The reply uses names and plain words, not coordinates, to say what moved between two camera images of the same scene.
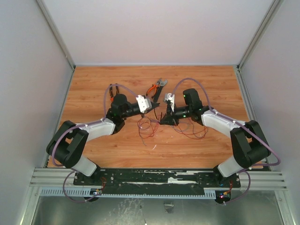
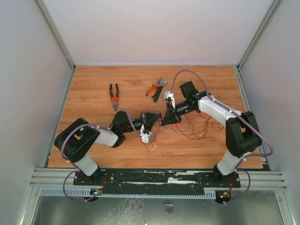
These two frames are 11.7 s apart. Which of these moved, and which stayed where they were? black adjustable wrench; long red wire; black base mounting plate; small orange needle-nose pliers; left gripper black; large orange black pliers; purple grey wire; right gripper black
Moved: left gripper black; purple grey wire; long red wire
Stayed: black base mounting plate; right gripper black; large orange black pliers; small orange needle-nose pliers; black adjustable wrench
